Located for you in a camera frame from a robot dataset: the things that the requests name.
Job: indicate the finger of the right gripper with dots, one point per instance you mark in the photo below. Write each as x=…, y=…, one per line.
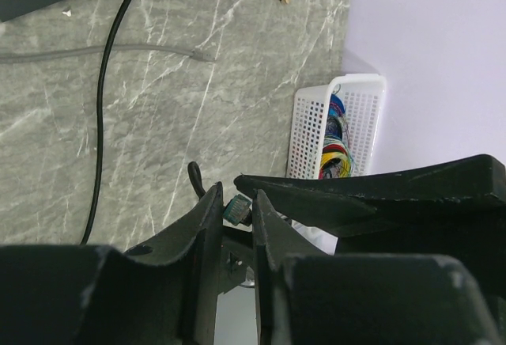
x=348, y=207

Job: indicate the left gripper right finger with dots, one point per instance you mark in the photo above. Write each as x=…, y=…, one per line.
x=304, y=296

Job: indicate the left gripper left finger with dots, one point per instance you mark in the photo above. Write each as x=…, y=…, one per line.
x=162, y=291

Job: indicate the white plastic basket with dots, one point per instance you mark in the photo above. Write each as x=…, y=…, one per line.
x=334, y=127

